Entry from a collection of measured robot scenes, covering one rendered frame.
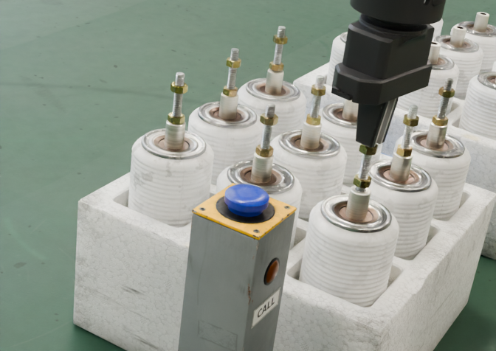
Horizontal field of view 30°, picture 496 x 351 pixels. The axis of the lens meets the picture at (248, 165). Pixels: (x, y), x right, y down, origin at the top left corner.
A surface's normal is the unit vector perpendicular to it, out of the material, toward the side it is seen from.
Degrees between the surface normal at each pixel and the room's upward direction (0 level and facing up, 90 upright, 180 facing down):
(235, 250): 90
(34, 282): 0
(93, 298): 90
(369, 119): 90
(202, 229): 90
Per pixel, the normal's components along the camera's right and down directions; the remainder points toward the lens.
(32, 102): 0.12, -0.89
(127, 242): -0.51, 0.33
